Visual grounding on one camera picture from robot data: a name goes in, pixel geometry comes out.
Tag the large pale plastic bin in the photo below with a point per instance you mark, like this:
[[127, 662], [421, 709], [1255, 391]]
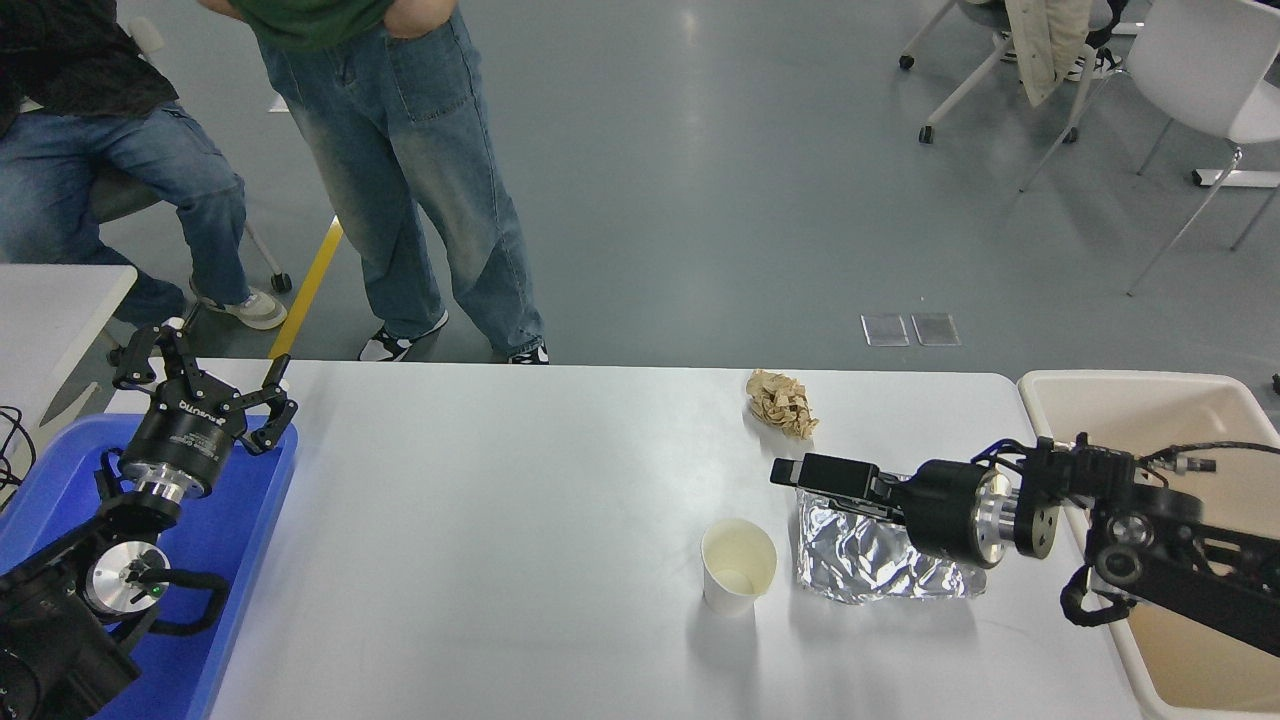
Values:
[[1150, 410]]

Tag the seated person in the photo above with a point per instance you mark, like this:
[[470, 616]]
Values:
[[60, 160]]

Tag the person with black-white shoes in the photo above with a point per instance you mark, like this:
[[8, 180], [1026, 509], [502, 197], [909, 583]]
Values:
[[1095, 62]]

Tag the blue plastic tray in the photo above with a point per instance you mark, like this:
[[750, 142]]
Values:
[[230, 520]]

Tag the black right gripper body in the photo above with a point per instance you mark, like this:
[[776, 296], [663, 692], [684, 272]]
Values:
[[945, 510]]

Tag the standing person's left hand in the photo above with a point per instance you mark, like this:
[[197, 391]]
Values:
[[420, 15]]

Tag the tan paper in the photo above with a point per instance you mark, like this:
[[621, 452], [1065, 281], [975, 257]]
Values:
[[783, 402]]

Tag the white floor base bar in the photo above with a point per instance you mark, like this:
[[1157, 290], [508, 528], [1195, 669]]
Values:
[[1235, 179]]

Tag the clear floor plate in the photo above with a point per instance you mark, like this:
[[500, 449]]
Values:
[[935, 329], [885, 330]]

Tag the foil tray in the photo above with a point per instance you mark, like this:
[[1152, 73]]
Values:
[[860, 565]]

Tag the white-legged rolling chair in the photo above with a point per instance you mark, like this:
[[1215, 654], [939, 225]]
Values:
[[965, 85]]

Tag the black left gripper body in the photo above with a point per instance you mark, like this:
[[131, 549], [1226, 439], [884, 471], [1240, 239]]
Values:
[[185, 440]]

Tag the standing person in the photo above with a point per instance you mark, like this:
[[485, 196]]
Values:
[[400, 150]]

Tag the white paper cup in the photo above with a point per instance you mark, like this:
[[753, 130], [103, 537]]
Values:
[[738, 565]]

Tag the white shell chair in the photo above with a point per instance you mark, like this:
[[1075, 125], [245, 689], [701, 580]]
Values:
[[1200, 60]]

